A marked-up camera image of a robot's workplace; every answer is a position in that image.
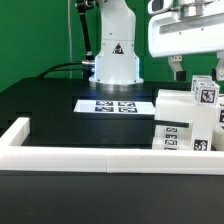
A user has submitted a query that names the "black pole with clamp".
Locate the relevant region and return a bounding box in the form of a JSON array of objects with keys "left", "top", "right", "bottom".
[{"left": 75, "top": 0, "right": 96, "bottom": 61}]

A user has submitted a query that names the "white chair back part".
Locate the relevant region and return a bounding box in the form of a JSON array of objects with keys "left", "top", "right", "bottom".
[{"left": 155, "top": 89, "right": 224, "bottom": 126}]

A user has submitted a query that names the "black cable bundle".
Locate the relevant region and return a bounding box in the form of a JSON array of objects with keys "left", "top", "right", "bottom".
[{"left": 37, "top": 61, "right": 91, "bottom": 79}]

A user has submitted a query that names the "white U-shaped frame fence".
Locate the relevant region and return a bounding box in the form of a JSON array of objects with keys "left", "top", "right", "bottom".
[{"left": 0, "top": 117, "right": 224, "bottom": 175}]

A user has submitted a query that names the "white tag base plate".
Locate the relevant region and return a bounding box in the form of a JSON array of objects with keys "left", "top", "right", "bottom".
[{"left": 74, "top": 100, "right": 155, "bottom": 115}]

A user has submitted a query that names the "white chair seat part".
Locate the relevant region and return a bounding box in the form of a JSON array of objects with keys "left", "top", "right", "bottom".
[{"left": 190, "top": 123, "right": 224, "bottom": 151}]

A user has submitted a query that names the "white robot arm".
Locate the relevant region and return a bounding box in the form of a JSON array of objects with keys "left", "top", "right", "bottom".
[{"left": 89, "top": 0, "right": 224, "bottom": 90}]

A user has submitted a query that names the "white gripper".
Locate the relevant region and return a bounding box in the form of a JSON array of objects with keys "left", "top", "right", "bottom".
[{"left": 148, "top": 3, "right": 224, "bottom": 82}]

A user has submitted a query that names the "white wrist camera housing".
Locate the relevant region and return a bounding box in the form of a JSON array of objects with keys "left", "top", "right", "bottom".
[{"left": 148, "top": 0, "right": 173, "bottom": 15}]

